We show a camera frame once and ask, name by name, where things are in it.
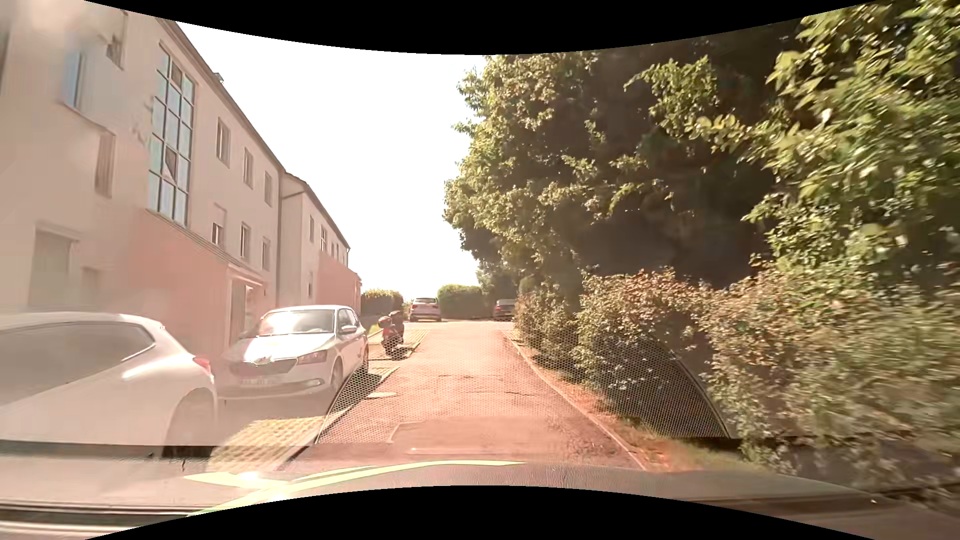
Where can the red scooter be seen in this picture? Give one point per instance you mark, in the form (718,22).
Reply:
(391,330)

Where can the silver car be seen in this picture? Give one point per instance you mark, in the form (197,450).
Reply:
(425,308)

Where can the long green hedge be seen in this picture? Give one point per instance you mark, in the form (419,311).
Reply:
(750,352)

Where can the car's own bonnet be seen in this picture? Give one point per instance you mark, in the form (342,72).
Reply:
(480,480)

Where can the white hatchback car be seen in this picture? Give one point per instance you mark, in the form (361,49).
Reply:
(90,382)

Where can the row of trees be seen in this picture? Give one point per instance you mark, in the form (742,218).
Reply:
(675,150)

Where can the smaller beige building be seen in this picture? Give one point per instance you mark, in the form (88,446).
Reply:
(311,255)

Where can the large beige building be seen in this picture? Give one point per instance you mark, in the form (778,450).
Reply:
(135,172)

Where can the reddish paved road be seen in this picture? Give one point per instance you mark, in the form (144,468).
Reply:
(465,375)

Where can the dark car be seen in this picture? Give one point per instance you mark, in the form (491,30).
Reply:
(504,308)

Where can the bush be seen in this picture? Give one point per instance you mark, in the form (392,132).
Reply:
(381,301)

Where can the trimmed hedge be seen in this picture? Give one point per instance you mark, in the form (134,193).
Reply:
(460,301)

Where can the white estate car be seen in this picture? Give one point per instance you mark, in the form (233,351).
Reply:
(296,352)

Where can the dirt verge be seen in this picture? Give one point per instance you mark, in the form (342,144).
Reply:
(600,412)

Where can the paved parking strip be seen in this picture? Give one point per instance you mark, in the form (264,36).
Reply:
(262,435)

